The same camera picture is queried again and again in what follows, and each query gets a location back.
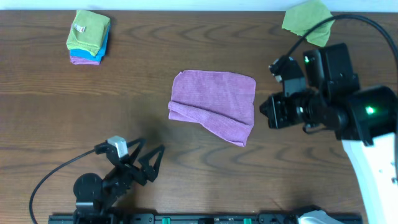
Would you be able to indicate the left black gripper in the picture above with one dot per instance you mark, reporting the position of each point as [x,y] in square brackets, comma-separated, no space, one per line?
[131,169]

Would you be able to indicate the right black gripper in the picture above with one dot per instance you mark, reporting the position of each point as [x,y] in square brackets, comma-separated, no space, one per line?
[277,111]

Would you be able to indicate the purple microfiber cloth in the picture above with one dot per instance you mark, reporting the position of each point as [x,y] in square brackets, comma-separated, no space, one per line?
[222,102]

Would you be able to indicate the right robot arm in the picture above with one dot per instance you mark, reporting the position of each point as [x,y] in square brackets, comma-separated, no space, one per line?
[325,94]

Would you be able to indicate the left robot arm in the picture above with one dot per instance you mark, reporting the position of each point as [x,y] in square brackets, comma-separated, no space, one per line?
[95,196]

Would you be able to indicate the crumpled green cloth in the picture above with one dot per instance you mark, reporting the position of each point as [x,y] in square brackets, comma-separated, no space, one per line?
[301,18]

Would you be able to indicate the folded purple cloth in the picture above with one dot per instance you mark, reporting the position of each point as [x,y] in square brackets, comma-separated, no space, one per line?
[82,61]

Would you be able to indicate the folded blue cloth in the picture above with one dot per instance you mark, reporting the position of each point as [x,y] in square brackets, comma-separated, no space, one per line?
[86,55]

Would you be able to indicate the folded green cloth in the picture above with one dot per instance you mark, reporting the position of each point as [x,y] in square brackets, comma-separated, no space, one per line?
[87,32]

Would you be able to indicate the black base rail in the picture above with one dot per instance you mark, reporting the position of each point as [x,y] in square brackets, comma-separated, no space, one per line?
[148,218]

